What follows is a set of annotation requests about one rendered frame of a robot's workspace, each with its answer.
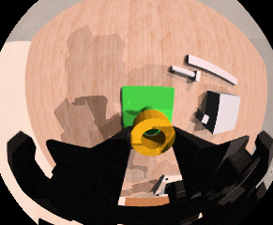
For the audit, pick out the yellow round nut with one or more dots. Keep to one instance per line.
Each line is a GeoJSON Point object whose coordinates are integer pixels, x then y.
{"type": "Point", "coordinates": [152, 145]}

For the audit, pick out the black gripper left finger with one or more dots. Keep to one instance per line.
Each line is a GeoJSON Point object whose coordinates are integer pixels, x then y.
{"type": "Point", "coordinates": [107, 166]}

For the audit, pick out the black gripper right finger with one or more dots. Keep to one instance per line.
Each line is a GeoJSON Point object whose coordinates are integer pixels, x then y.
{"type": "Point", "coordinates": [199, 160]}

